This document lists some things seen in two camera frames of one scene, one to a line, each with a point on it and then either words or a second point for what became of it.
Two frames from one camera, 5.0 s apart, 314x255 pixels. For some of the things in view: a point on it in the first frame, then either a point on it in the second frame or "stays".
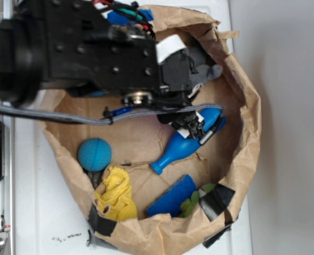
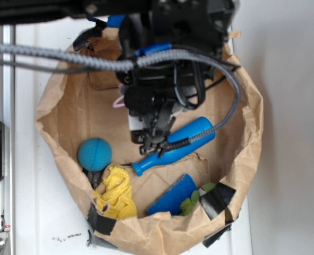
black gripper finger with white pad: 168,46 to 136,126
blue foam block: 170,201 stays
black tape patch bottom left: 100,223 stays
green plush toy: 187,206 stays
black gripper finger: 188,124 to 162,118
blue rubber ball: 95,154 stays
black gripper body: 79,49 to 155,95
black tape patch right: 215,202 stays
